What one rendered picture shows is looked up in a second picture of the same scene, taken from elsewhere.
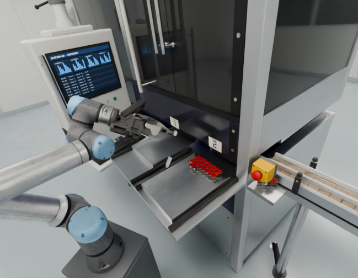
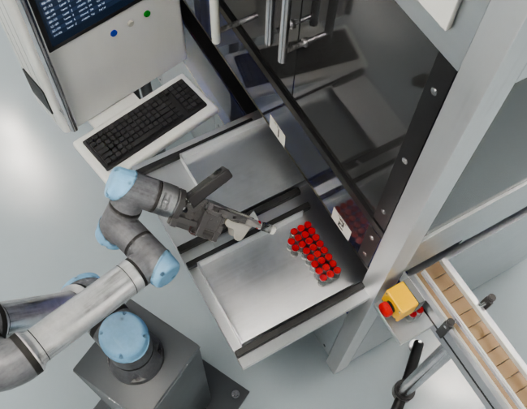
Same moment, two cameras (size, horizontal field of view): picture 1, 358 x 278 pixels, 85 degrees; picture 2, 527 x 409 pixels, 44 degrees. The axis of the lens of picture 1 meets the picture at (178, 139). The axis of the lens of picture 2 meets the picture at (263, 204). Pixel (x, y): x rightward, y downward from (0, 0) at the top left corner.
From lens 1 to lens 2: 1.00 m
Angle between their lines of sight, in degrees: 30
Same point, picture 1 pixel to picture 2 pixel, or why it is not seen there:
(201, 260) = not seen: hidden behind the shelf
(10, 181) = (70, 335)
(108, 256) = (145, 370)
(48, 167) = (103, 312)
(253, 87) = (408, 226)
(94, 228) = (136, 349)
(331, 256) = not seen: hidden behind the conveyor
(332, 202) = (476, 369)
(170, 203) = (243, 307)
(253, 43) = (419, 189)
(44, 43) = not seen: outside the picture
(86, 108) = (138, 200)
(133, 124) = (207, 224)
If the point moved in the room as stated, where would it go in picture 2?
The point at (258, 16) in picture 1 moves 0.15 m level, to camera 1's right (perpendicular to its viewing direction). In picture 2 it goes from (430, 175) to (511, 180)
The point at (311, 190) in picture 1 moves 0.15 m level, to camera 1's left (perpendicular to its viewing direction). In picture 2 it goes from (460, 343) to (402, 339)
